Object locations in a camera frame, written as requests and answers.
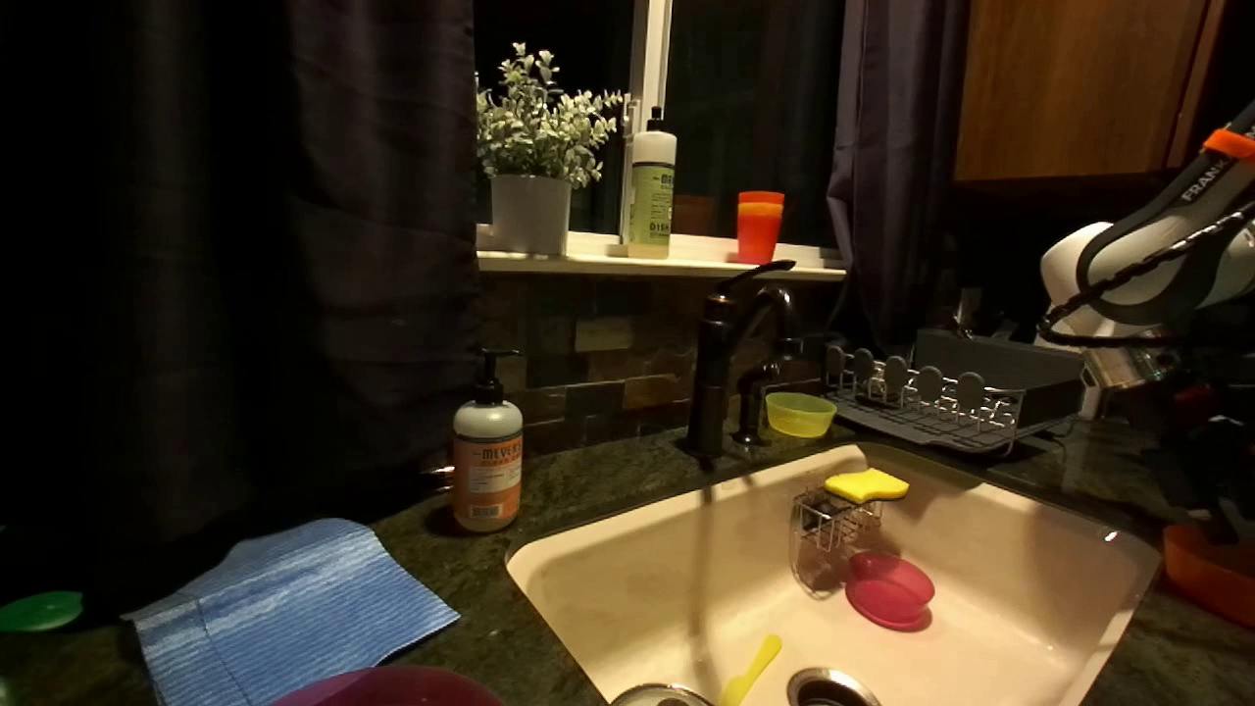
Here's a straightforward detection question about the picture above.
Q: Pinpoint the small yellow bowl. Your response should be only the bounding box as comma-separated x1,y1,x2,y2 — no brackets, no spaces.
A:
761,388,845,442

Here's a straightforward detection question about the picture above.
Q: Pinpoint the pink bowl in sink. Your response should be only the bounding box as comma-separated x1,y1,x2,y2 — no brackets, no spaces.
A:
845,550,939,635

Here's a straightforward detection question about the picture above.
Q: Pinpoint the grey dish rack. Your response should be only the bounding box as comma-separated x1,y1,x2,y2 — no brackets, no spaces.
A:
820,327,1091,458

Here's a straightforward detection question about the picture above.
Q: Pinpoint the purple plastic bowl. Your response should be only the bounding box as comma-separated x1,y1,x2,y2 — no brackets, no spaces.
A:
271,664,508,706

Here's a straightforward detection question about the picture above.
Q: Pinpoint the dark bronze faucet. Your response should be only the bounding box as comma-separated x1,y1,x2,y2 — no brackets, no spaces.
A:
682,255,806,480

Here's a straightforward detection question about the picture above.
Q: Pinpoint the white window sill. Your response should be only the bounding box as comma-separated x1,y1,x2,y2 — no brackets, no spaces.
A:
474,222,853,288

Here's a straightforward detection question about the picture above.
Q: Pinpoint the green dish soap bottle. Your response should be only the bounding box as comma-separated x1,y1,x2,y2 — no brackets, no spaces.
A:
618,106,682,264

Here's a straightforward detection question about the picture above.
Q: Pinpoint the potted plant white pot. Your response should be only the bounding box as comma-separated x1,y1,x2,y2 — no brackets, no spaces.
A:
473,38,637,264

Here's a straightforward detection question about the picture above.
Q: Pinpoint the soap pump bottle orange label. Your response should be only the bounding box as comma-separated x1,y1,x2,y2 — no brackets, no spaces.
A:
446,348,531,536

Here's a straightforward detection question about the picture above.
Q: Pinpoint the orange plastic cup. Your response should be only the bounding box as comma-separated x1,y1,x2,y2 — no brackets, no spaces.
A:
730,188,789,265

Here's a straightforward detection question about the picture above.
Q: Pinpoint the yellow sponge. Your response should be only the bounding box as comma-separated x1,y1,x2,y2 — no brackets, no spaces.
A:
820,465,916,505

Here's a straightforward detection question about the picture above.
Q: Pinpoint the metal sponge caddy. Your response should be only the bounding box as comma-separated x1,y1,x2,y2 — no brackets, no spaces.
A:
789,488,888,601

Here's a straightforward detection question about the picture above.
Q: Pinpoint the narrow purple curtain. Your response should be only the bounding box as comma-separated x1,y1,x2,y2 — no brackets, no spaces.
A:
824,0,973,357

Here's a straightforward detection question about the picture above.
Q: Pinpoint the yellow plastic utensil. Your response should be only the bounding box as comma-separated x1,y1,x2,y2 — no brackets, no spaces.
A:
713,630,789,706

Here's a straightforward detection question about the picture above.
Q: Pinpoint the wide dark curtain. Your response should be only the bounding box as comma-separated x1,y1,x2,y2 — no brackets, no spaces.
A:
0,0,483,620

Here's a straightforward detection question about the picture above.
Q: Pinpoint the blue dish cloth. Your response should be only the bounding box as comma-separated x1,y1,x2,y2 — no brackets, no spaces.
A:
121,512,462,706

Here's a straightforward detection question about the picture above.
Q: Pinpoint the cream sink basin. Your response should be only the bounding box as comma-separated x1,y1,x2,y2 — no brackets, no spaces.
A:
501,439,1167,706

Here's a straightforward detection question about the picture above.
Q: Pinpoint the green plastic lid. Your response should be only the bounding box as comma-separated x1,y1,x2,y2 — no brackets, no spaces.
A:
0,588,87,639

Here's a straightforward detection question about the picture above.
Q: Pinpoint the white window frame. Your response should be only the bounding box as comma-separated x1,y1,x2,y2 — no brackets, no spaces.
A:
632,0,680,133

